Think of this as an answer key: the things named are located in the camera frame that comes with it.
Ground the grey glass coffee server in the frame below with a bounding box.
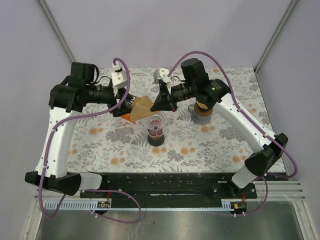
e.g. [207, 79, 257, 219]
[188, 104, 212, 125]

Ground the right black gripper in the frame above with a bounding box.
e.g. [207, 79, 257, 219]
[150, 81, 196, 113]

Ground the purple cable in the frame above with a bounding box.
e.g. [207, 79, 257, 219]
[167, 51, 298, 216]
[38, 57, 143, 224]

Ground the clear plastic cup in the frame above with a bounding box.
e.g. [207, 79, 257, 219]
[143, 112, 167, 133]

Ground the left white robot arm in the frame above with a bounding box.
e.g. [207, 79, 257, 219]
[24, 57, 131, 198]

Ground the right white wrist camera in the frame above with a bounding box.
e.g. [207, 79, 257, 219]
[153, 68, 172, 94]

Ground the aluminium frame post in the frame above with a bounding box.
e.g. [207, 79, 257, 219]
[253, 0, 301, 75]
[35, 0, 77, 73]

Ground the brown bottle red cap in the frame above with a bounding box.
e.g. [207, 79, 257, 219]
[147, 128, 165, 147]

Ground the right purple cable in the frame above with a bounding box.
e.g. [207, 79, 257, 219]
[167, 51, 298, 216]

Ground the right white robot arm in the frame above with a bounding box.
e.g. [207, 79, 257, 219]
[150, 58, 288, 198]

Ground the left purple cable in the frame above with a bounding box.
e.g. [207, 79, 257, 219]
[38, 57, 143, 224]

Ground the white slotted cable duct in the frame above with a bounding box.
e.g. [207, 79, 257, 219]
[44, 200, 112, 211]

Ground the brown paper coffee filter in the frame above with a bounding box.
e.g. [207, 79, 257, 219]
[196, 101, 208, 110]

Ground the right aluminium frame post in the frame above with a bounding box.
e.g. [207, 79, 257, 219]
[253, 0, 301, 75]

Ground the left aluminium frame post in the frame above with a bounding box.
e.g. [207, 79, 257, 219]
[35, 0, 77, 73]

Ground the round wooden dripper base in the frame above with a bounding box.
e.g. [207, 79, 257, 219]
[194, 102, 213, 117]

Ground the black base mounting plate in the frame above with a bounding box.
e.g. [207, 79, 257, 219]
[80, 172, 257, 209]

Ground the coffee filter paper box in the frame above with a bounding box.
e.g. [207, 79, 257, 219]
[119, 94, 141, 125]

